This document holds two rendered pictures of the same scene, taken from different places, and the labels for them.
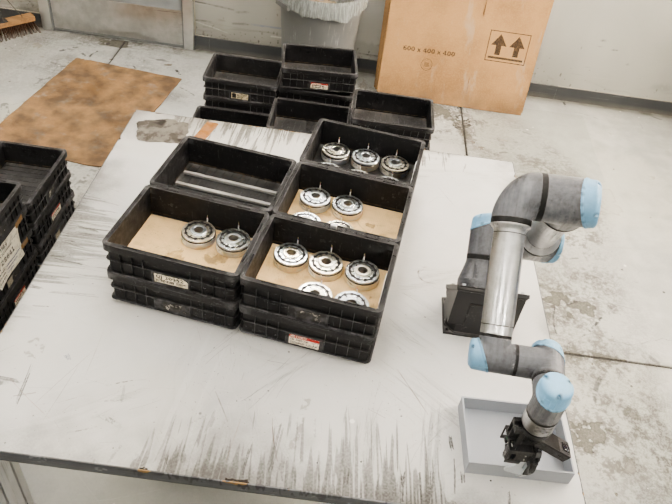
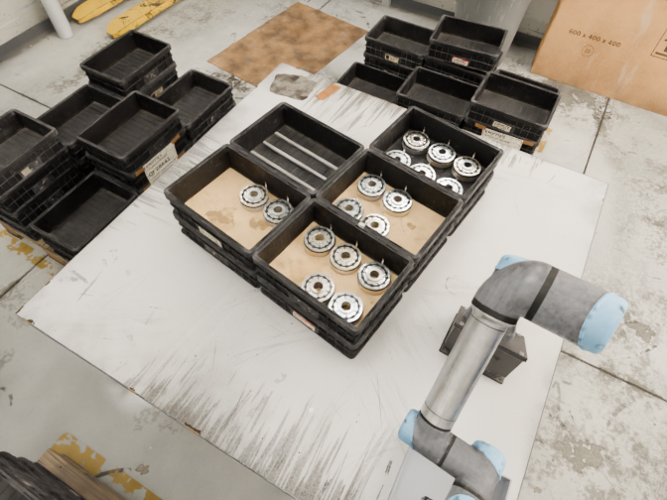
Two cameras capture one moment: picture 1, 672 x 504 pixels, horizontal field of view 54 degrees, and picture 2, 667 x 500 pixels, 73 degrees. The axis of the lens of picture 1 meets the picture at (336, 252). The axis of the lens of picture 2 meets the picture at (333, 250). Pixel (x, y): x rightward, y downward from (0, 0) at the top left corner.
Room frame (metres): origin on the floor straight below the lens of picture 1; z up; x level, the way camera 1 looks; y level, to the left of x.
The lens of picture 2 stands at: (0.76, -0.31, 2.06)
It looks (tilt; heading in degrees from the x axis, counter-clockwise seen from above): 56 degrees down; 28
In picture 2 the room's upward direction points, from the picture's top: 2 degrees clockwise
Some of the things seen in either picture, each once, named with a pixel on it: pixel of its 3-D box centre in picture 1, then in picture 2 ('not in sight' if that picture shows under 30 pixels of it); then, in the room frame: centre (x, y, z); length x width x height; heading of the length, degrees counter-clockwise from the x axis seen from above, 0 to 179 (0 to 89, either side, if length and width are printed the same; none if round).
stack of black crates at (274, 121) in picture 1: (307, 145); (433, 114); (2.91, 0.23, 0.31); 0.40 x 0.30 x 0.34; 91
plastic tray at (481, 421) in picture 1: (513, 438); (449, 491); (1.04, -0.54, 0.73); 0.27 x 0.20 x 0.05; 93
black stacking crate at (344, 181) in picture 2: (343, 214); (387, 210); (1.69, -0.01, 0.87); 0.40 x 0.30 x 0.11; 82
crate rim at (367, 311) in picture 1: (322, 262); (333, 260); (1.39, 0.03, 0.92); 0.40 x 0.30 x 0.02; 82
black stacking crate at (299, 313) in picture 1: (320, 275); (333, 269); (1.39, 0.03, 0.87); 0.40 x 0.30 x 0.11; 82
